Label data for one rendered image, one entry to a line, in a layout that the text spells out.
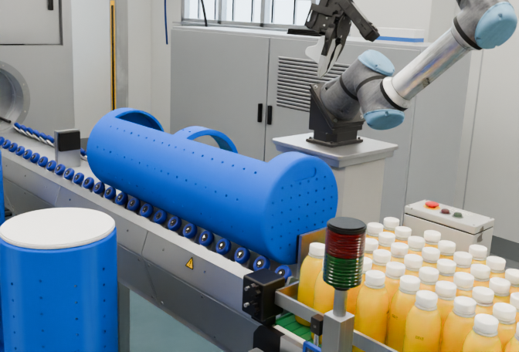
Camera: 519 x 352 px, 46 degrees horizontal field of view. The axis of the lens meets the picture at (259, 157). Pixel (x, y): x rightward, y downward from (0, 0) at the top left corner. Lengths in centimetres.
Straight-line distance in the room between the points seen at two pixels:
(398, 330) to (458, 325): 13
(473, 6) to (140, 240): 118
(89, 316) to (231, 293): 36
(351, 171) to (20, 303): 107
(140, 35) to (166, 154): 544
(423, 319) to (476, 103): 334
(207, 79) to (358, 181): 244
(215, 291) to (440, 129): 205
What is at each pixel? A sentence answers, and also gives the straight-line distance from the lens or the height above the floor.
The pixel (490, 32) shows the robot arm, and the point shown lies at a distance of 174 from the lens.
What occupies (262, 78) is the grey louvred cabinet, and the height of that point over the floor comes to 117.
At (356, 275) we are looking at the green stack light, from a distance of 100.
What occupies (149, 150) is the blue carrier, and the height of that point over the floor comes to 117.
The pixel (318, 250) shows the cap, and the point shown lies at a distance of 136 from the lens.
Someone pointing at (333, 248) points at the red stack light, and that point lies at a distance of 98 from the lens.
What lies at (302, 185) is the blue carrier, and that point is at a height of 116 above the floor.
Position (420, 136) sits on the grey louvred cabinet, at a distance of 329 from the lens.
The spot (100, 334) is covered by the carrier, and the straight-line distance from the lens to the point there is 164.
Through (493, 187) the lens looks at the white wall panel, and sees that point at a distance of 447.
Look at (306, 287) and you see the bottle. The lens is 138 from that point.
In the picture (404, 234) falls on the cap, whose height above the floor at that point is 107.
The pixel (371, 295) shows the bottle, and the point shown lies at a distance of 126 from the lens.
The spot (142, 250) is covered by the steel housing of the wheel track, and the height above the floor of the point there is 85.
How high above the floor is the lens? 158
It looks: 13 degrees down
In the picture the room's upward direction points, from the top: 3 degrees clockwise
